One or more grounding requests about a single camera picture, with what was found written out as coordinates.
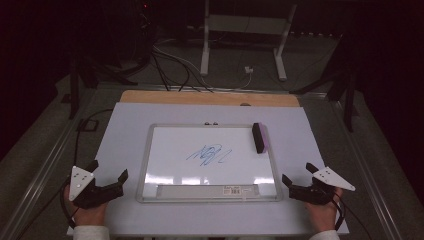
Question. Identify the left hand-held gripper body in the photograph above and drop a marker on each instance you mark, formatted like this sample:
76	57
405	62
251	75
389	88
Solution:
83	193

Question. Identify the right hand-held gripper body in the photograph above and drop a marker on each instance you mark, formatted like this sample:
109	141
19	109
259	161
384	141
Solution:
316	193

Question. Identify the black and purple whiteboard eraser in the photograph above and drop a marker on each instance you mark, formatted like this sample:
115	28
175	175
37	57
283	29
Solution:
259	138

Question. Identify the silver framed whiteboard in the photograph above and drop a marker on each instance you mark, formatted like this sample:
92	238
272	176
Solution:
186	140

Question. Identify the person's left hand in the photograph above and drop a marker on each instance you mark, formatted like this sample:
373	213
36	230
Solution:
88	216

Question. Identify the person's right hand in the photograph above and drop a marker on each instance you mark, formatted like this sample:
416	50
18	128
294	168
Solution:
323	216

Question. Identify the black square floor plate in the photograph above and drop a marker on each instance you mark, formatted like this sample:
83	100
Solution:
87	125

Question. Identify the large white board mat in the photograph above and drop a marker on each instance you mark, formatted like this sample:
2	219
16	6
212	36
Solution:
126	133

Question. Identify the barcode sticker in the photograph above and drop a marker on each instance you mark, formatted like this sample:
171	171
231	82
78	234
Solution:
232	191

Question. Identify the black stand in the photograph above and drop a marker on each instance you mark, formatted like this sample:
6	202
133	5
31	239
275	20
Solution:
349	106
74	86

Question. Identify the small dark whiteboard hooks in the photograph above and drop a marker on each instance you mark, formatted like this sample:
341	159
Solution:
211	123

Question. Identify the wooden table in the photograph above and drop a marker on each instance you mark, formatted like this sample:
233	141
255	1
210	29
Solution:
200	98

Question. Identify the white plug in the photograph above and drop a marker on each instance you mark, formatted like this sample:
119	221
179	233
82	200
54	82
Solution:
248	70

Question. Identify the dark power strip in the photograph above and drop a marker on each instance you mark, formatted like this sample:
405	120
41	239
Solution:
313	34

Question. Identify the dark equipment rack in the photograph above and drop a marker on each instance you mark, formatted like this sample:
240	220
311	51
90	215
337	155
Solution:
145	30

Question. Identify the metal floor rail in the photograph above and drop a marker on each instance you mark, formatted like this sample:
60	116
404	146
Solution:
43	170
366	180

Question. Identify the white metal stand frame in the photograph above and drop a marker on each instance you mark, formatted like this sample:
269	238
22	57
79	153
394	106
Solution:
246	24

